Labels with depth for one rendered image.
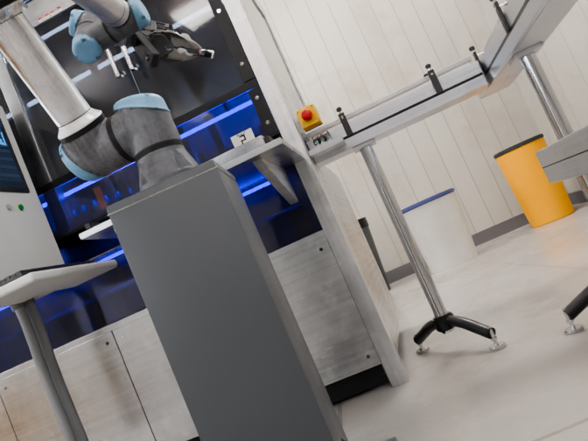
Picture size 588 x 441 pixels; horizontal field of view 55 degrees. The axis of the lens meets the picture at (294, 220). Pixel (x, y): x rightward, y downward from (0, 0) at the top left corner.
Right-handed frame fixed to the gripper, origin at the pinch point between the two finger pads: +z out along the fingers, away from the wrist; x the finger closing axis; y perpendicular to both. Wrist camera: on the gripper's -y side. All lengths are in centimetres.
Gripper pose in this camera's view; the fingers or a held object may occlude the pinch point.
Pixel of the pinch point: (196, 52)
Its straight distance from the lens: 178.0
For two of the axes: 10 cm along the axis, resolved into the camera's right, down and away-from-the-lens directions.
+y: -1.5, -6.9, 7.1
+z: 9.4, 1.2, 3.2
